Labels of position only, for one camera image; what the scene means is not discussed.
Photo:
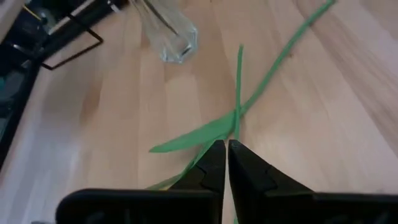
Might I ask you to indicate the black metal table frame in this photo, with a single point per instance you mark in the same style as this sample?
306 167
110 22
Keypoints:
102 9

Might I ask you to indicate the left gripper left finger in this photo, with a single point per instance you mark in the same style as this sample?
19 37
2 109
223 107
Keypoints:
140 207

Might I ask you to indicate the yellow artificial tulip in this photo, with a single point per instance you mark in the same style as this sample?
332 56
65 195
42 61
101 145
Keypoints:
192 137

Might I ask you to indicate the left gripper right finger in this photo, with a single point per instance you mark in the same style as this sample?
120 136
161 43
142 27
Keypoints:
295 208

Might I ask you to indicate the clear glass vase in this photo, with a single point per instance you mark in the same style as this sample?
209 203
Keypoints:
174 43

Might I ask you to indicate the wooden shelf with black legs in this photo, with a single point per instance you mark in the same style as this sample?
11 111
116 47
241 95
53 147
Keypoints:
101 40

